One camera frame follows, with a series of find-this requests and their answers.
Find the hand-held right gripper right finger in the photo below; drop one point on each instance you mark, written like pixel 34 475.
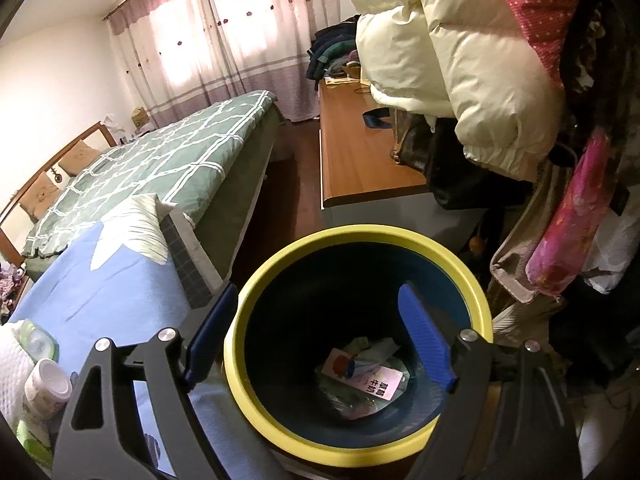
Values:
pixel 425 332

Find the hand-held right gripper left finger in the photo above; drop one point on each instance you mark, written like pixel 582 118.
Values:
pixel 207 330

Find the yellow rimmed blue waste bin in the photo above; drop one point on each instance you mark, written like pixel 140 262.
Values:
pixel 350 236

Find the crumpled pale wrapper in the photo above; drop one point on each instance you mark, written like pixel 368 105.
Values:
pixel 372 347

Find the dark checked board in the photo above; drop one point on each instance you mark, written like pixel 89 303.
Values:
pixel 192 260

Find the pink and white carton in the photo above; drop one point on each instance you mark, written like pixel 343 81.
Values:
pixel 360 377

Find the pale patterned cloth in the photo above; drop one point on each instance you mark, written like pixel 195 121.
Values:
pixel 132 230

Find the beige garment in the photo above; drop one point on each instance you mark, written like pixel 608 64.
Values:
pixel 525 255

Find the green bed skirt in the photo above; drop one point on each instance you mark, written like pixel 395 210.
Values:
pixel 240 195

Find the white plastic bottle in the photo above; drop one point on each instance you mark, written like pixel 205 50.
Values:
pixel 47 382

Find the black bag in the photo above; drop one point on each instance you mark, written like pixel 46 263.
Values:
pixel 470 170

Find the clear jar with green lid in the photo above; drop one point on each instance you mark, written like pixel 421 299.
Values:
pixel 37 340

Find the bed with green checked quilt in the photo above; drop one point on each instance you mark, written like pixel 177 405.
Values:
pixel 165 155

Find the pink floral cloth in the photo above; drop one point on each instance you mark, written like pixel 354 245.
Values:
pixel 570 220

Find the wooden desk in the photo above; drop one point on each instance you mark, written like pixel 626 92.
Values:
pixel 360 160

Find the brown patterned bag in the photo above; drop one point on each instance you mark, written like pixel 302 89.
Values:
pixel 412 137

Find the white paper towel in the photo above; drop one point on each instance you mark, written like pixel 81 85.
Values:
pixel 12 375

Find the purple floral clothes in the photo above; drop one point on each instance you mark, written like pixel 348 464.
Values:
pixel 9 285

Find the brown pillow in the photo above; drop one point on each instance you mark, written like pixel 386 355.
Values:
pixel 82 157
pixel 42 195

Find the small cardboard box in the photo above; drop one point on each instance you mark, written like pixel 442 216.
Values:
pixel 140 117

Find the wooden headboard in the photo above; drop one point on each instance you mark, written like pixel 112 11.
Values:
pixel 35 175

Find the cream puffer jacket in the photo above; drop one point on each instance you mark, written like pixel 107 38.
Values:
pixel 450 50

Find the pink and grey curtain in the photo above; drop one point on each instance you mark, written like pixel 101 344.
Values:
pixel 225 35

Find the pile of dark clothes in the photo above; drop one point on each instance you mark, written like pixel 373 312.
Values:
pixel 325 47

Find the red dotted cloth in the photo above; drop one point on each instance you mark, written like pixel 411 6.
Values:
pixel 535 5

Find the dark hanging garment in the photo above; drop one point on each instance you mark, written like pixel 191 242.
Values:
pixel 605 35

